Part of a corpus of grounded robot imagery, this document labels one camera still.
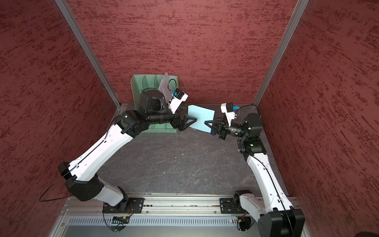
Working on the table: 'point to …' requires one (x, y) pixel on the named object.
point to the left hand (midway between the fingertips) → (188, 116)
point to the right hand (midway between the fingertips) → (204, 125)
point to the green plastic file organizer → (142, 82)
